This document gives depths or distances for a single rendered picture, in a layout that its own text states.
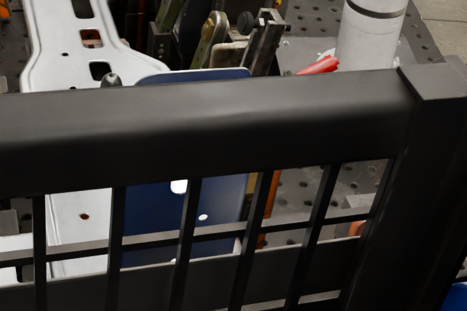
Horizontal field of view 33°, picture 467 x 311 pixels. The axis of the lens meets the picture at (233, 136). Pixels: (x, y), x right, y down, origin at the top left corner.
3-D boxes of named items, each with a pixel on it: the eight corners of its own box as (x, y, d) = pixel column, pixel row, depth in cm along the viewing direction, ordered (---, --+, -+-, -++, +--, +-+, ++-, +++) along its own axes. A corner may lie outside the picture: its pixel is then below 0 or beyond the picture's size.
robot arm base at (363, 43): (388, 47, 173) (406, -26, 161) (416, 103, 159) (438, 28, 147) (305, 51, 170) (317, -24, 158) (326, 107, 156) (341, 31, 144)
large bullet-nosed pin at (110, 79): (96, 104, 112) (99, 67, 108) (119, 103, 113) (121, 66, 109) (101, 118, 110) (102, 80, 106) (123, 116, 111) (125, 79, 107)
